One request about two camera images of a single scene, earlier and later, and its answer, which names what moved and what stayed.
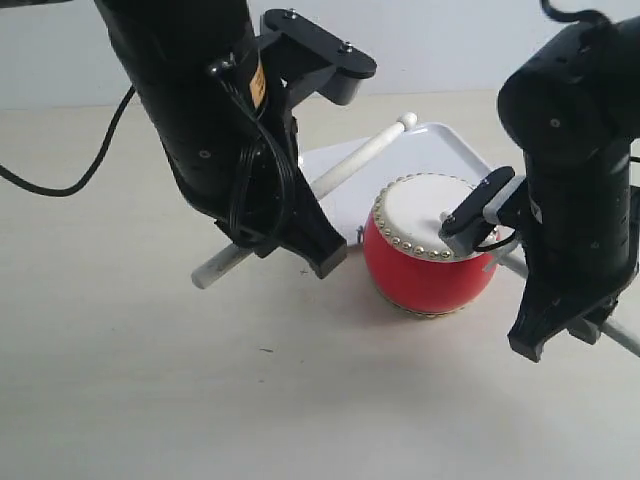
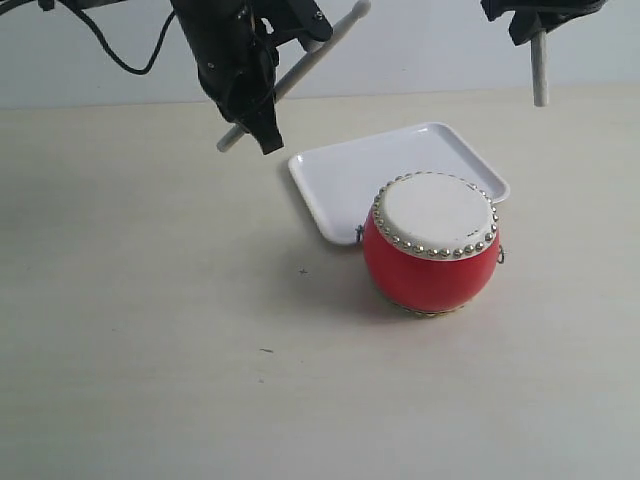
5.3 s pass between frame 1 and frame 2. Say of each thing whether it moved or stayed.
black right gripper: moved
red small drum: stayed
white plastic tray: stayed
